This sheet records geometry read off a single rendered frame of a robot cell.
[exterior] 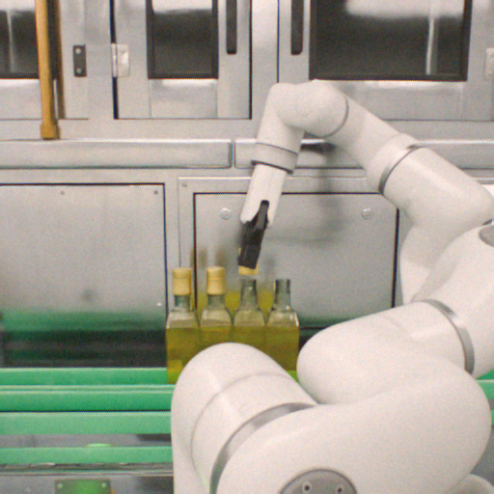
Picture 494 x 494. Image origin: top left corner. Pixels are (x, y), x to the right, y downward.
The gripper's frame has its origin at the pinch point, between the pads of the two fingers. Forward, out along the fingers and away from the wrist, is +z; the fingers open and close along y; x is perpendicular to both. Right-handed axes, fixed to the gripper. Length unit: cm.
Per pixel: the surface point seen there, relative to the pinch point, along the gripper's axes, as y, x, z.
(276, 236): -12.4, 5.6, -3.1
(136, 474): 14.7, -9.0, 34.7
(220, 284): 1.3, -3.4, 6.1
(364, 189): -11.4, 19.7, -16.5
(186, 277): 1.6, -9.2, 6.3
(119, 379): -3.6, -17.0, 29.5
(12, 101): -17, -52, -15
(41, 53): -13, -46, -25
